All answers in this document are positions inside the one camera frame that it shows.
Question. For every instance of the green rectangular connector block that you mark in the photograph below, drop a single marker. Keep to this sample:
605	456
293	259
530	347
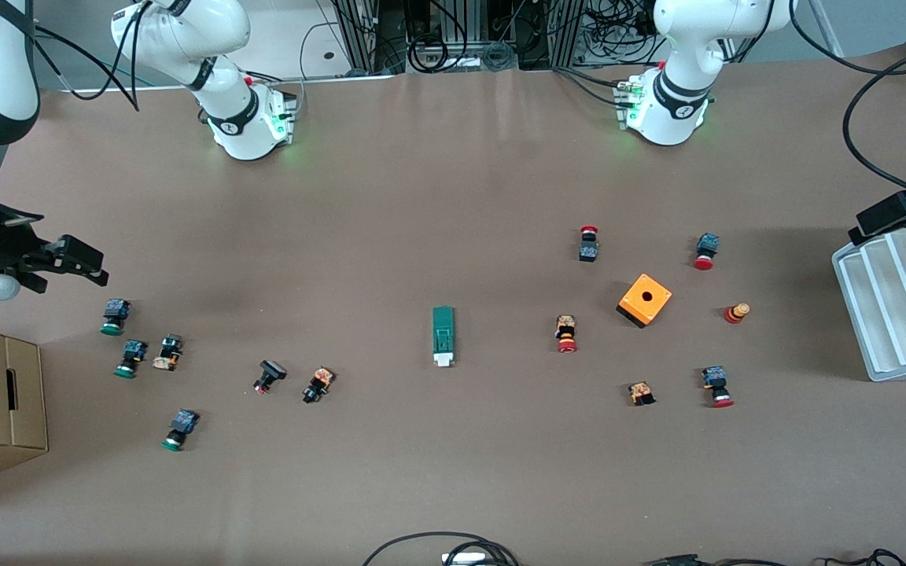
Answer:
443	330

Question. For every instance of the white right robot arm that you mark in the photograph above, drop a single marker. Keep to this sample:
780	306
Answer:
244	134

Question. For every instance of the green mushroom push button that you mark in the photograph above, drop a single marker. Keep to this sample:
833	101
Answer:
131	358
180	429
115	316

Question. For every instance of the white ribbed plastic tray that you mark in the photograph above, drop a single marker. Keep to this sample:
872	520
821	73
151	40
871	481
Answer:
901	314

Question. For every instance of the red orange knob cap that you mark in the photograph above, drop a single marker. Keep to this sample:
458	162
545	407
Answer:
736	313

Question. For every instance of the red mushroom button blue block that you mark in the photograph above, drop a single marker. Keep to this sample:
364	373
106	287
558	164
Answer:
706	251
717	387

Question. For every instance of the black square flat push button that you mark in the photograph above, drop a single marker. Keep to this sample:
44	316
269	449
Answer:
269	376

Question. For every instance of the red button black block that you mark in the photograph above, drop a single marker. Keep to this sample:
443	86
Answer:
588	245

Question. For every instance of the orange contact block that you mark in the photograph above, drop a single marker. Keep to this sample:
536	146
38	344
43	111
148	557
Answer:
641	393

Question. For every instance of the white board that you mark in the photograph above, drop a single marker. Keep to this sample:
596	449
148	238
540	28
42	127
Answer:
313	43

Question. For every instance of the red button orange block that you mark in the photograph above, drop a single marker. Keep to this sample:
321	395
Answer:
566	333

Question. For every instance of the brown paper table cover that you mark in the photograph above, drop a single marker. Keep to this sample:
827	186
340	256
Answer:
453	472

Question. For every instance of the white plug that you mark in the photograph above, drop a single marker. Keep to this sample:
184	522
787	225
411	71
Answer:
465	559

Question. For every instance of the orange button enclosure box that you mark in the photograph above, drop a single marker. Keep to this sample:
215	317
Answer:
645	300

